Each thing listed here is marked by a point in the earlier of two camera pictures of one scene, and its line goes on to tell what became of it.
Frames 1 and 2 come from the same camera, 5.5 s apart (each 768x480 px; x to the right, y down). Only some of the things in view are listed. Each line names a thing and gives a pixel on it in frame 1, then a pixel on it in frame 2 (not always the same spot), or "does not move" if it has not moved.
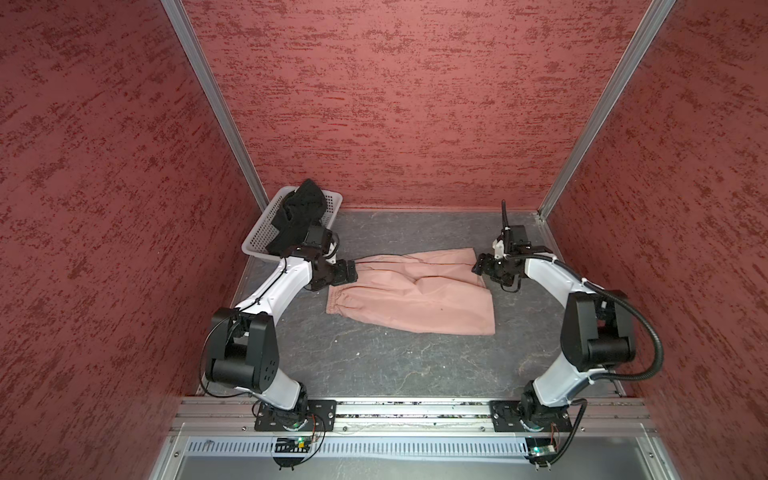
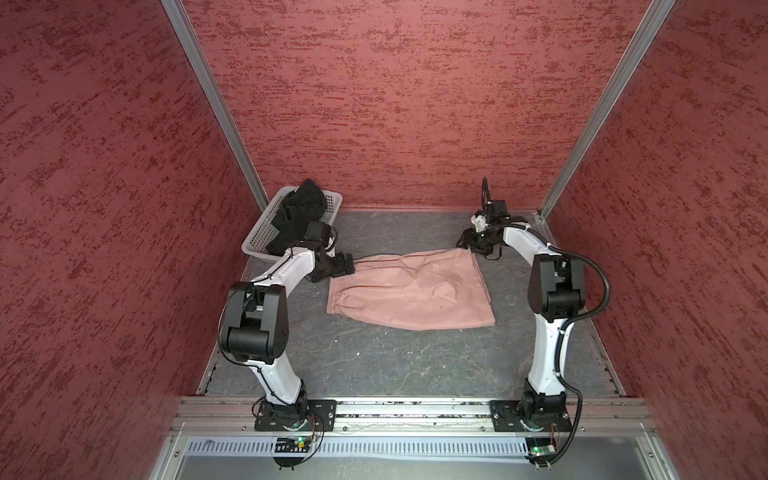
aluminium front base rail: x=206 y=416 does not move
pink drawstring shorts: x=433 y=291 does not move
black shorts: x=302 y=210 does not move
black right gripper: x=483 y=265 → x=470 y=238
